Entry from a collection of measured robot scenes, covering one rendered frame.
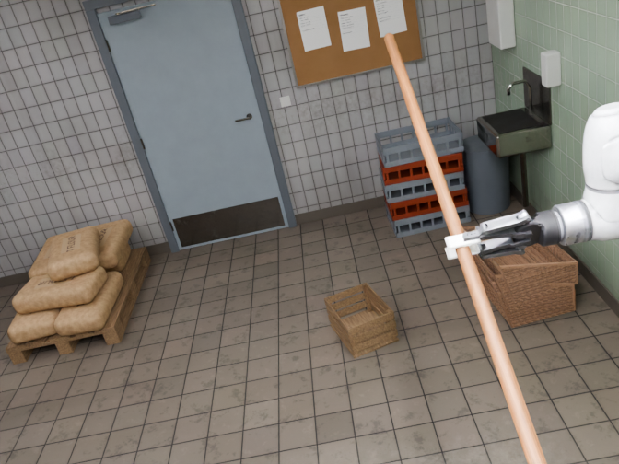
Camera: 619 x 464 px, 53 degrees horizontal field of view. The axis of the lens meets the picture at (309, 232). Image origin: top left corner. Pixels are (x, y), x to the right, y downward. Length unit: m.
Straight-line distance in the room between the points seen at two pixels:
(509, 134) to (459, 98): 1.18
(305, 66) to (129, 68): 1.36
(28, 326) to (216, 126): 2.06
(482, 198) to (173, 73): 2.60
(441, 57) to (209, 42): 1.82
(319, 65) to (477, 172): 1.49
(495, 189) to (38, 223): 3.84
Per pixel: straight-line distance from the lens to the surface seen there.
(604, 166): 1.36
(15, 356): 4.97
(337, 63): 5.05
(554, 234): 1.39
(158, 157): 5.33
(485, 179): 4.98
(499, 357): 1.23
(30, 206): 5.82
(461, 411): 3.39
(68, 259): 4.74
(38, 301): 4.79
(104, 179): 5.53
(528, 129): 4.27
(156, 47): 5.09
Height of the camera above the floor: 2.37
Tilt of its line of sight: 26 degrees down
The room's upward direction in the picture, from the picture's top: 13 degrees counter-clockwise
